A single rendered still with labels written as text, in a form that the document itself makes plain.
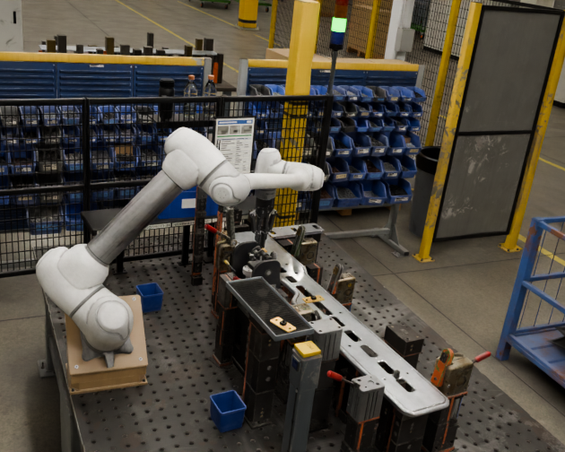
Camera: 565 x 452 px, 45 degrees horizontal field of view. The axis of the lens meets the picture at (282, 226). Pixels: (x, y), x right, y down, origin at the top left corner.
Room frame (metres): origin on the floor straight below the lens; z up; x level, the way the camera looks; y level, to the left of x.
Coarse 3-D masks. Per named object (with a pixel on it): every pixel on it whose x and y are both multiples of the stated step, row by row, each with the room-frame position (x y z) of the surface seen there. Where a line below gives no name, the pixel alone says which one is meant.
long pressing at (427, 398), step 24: (240, 240) 2.80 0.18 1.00; (288, 264) 2.62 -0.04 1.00; (288, 288) 2.41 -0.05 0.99; (312, 288) 2.43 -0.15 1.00; (336, 312) 2.25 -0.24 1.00; (360, 336) 2.10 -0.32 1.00; (360, 360) 1.95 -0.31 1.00; (384, 360) 1.97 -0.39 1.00; (408, 384) 1.85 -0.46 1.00; (408, 408) 1.72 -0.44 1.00; (432, 408) 1.73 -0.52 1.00
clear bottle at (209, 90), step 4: (208, 76) 3.28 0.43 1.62; (212, 76) 3.27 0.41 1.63; (208, 80) 3.28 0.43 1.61; (212, 80) 3.28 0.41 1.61; (208, 84) 3.27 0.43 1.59; (212, 84) 3.27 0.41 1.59; (204, 88) 3.27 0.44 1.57; (208, 88) 3.26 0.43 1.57; (212, 88) 3.26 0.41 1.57; (204, 92) 3.26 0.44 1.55; (208, 92) 3.25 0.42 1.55; (212, 92) 3.26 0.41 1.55; (216, 92) 3.28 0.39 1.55; (208, 104) 3.25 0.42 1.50; (212, 104) 3.26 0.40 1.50; (208, 108) 3.25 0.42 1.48; (212, 108) 3.26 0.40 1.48; (208, 112) 3.25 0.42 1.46; (212, 112) 3.26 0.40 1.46; (204, 116) 3.26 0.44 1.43; (208, 116) 3.26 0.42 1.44; (212, 116) 3.26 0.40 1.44
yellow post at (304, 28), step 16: (304, 0) 3.52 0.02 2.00; (304, 16) 3.46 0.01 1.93; (304, 32) 3.46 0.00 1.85; (304, 48) 3.47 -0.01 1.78; (288, 64) 3.52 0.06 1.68; (304, 64) 3.48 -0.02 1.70; (288, 80) 3.51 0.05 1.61; (304, 80) 3.48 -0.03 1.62; (288, 112) 3.48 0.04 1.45; (304, 128) 3.50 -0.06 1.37; (288, 160) 3.46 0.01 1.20; (288, 192) 3.47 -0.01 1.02; (288, 208) 3.47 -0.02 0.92; (288, 224) 3.48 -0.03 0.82
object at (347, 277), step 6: (342, 276) 2.47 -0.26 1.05; (348, 276) 2.48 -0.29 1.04; (342, 282) 2.44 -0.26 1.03; (348, 282) 2.46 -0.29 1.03; (354, 282) 2.47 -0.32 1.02; (336, 288) 2.43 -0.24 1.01; (342, 288) 2.44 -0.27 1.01; (348, 288) 2.46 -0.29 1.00; (336, 294) 2.43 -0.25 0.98; (342, 294) 2.44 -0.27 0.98; (348, 294) 2.47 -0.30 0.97; (342, 300) 2.45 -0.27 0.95; (348, 300) 2.46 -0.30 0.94; (348, 306) 2.47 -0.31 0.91; (342, 324) 2.46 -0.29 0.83
